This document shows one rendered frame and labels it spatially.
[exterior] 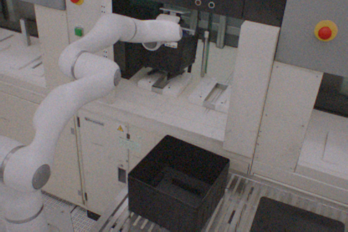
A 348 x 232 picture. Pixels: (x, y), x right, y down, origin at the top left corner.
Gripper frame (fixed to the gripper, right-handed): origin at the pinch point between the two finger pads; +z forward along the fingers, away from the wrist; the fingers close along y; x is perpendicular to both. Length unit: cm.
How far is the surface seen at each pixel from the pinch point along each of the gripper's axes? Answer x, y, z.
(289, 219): -34, 66, -74
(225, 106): -30.6, 33.0, -21.0
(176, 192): -43, 25, -67
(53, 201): -121, -62, -30
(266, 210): -34, 58, -73
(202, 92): -30.7, 20.6, -13.5
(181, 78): -30.8, 6.9, -4.0
